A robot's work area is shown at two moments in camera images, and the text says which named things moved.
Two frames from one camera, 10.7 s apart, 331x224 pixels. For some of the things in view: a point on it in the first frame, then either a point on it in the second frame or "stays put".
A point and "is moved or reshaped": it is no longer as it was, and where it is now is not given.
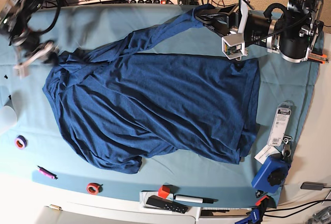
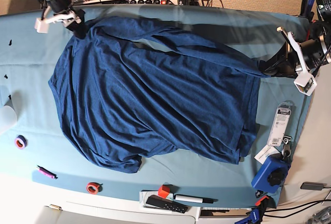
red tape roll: x=93 y=188 stays put
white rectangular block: x=8 y=115 stays put
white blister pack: x=280 y=124 stays put
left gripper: x=234 y=44 to x=307 y=56
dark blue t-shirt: x=123 y=104 is moved or reshaped
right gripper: x=49 y=50 to x=42 y=24
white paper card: x=267 y=150 stays put
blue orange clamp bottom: x=257 y=213 stays put
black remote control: x=163 y=203 stays put
